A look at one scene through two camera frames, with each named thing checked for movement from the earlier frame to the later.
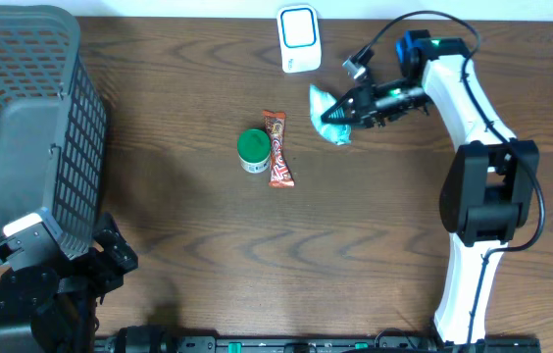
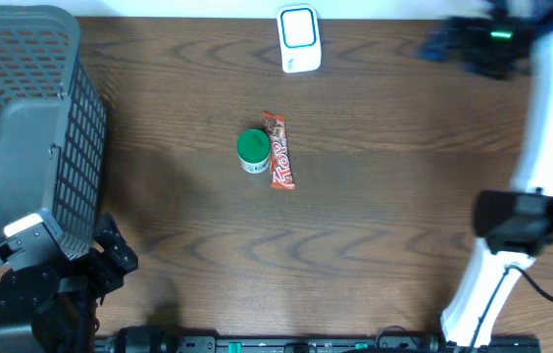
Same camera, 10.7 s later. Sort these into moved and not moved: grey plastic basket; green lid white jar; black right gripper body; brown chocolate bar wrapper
Moved: black right gripper body
Not moved: grey plastic basket; green lid white jar; brown chocolate bar wrapper
